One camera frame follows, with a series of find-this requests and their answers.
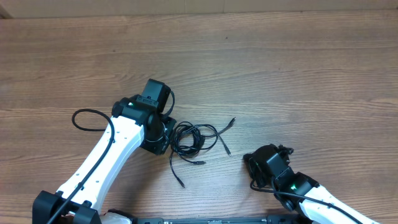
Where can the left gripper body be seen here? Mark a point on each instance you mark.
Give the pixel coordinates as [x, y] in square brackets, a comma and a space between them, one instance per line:
[158, 143]

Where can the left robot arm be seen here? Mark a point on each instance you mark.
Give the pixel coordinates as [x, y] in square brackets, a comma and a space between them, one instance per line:
[138, 121]

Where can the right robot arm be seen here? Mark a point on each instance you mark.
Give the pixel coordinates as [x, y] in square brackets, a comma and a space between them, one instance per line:
[270, 172]

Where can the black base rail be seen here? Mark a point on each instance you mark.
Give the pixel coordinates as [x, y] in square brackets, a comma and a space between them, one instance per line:
[270, 219]

